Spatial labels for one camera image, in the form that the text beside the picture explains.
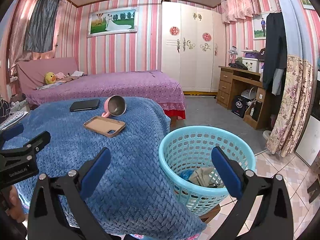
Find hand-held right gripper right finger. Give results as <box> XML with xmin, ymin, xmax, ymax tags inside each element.
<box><xmin>211</xmin><ymin>146</ymin><xmax>294</xmax><ymax>240</ymax></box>

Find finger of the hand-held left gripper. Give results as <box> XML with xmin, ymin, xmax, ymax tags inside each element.
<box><xmin>0</xmin><ymin>123</ymin><xmax>25</xmax><ymax>142</ymax></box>
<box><xmin>0</xmin><ymin>131</ymin><xmax>51</xmax><ymax>159</ymax></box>

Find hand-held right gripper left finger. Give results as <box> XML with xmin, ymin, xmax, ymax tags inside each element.
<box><xmin>27</xmin><ymin>147</ymin><xmax>112</xmax><ymax>240</ymax></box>

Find beige cloth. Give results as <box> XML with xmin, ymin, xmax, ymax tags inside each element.
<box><xmin>188</xmin><ymin>167</ymin><xmax>218</xmax><ymax>188</ymax></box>

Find blue plastic bag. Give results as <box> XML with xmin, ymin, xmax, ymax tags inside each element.
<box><xmin>179</xmin><ymin>169</ymin><xmax>198</xmax><ymax>181</ymax></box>

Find light blue plastic basket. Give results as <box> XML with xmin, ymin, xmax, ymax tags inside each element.
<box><xmin>159</xmin><ymin>126</ymin><xmax>256</xmax><ymax>217</ymax></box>

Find person's left hand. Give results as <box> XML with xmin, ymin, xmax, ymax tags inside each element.
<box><xmin>6</xmin><ymin>186</ymin><xmax>24</xmax><ymax>212</ymax></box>

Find blue knitted blanket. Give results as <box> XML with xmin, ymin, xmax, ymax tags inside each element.
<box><xmin>2</xmin><ymin>97</ymin><xmax>208</xmax><ymax>238</ymax></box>

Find black white patterned bag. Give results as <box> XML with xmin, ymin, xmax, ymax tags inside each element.
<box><xmin>0</xmin><ymin>99</ymin><xmax>12</xmax><ymax>124</ymax></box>

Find tan phone case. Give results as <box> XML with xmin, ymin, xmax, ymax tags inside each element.
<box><xmin>83</xmin><ymin>116</ymin><xmax>126</xmax><ymax>138</ymax></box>

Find black phone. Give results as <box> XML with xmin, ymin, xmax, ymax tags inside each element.
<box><xmin>69</xmin><ymin>99</ymin><xmax>101</xmax><ymax>112</ymax></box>

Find yellow duck plush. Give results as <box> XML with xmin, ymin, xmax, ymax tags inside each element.
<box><xmin>44</xmin><ymin>72</ymin><xmax>56</xmax><ymax>85</ymax></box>

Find black paper bag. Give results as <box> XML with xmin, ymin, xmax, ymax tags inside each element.
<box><xmin>231</xmin><ymin>95</ymin><xmax>252</xmax><ymax>119</ymax></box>

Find pink covered headboard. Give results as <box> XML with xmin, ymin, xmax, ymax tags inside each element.
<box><xmin>16</xmin><ymin>57</ymin><xmax>79</xmax><ymax>98</ymax></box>

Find pink mug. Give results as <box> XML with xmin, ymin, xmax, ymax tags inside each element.
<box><xmin>101</xmin><ymin>95</ymin><xmax>127</xmax><ymax>118</ymax></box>

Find pile of clothes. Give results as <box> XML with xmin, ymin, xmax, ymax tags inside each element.
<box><xmin>55</xmin><ymin>70</ymin><xmax>87</xmax><ymax>82</ymax></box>

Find white fan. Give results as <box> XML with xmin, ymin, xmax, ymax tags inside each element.
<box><xmin>244</xmin><ymin>87</ymin><xmax>261</xmax><ymax>104</ymax></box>

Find wooden desk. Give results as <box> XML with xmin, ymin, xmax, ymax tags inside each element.
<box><xmin>216</xmin><ymin>66</ymin><xmax>273</xmax><ymax>130</ymax></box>

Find white cabinet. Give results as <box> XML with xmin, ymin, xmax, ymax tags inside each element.
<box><xmin>295</xmin><ymin>116</ymin><xmax>320</xmax><ymax>167</ymax></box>

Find wooden stool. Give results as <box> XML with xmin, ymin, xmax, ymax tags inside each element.
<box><xmin>306</xmin><ymin>160</ymin><xmax>320</xmax><ymax>203</ymax></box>

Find bed with purple bedspread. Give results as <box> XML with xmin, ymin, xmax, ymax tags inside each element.
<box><xmin>26</xmin><ymin>70</ymin><xmax>187</xmax><ymax>121</ymax></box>

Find dark clothes heap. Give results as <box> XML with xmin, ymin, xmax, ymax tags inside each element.
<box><xmin>229</xmin><ymin>61</ymin><xmax>249</xmax><ymax>71</ymax></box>

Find white storage box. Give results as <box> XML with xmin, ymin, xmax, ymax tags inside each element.
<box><xmin>241</xmin><ymin>57</ymin><xmax>261</xmax><ymax>74</ymax></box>

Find cream wardrobe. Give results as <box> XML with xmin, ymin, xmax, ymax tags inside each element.
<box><xmin>161</xmin><ymin>1</ymin><xmax>227</xmax><ymax>93</ymax></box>

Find pink window curtain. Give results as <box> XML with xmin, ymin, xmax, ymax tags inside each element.
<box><xmin>9</xmin><ymin>0</ymin><xmax>78</xmax><ymax>63</ymax></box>

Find grey window curtain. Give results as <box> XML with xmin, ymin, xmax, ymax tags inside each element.
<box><xmin>24</xmin><ymin>0</ymin><xmax>61</xmax><ymax>54</ymax></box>

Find desk lamp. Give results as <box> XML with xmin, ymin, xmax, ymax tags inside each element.
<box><xmin>228</xmin><ymin>46</ymin><xmax>238</xmax><ymax>66</ymax></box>

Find hanging dark clothes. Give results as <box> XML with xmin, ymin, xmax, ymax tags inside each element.
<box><xmin>262</xmin><ymin>11</ymin><xmax>288</xmax><ymax>96</ymax></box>

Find framed wedding picture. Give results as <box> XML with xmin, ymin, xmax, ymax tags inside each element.
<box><xmin>87</xmin><ymin>7</ymin><xmax>139</xmax><ymax>39</ymax></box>

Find pink floral valance curtain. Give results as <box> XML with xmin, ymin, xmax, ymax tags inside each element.
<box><xmin>221</xmin><ymin>0</ymin><xmax>262</xmax><ymax>26</ymax></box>

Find small framed picture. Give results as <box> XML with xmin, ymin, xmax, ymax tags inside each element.
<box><xmin>299</xmin><ymin>0</ymin><xmax>314</xmax><ymax>11</ymax></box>

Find small wall photo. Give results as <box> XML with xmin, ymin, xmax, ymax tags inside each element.
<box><xmin>252</xmin><ymin>12</ymin><xmax>269</xmax><ymax>41</ymax></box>

